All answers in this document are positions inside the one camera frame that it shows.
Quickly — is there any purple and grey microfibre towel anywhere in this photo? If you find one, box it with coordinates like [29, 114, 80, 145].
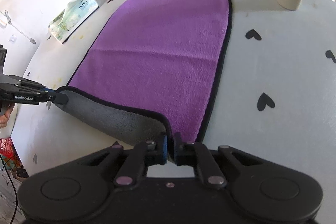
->
[57, 0, 233, 145]

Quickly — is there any person's left hand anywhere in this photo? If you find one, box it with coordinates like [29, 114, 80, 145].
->
[0, 103, 15, 128]

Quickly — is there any soft pack of tissues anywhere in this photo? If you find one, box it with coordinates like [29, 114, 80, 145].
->
[49, 0, 99, 44]

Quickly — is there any white charger cable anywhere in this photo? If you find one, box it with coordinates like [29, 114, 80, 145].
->
[0, 9, 38, 45]

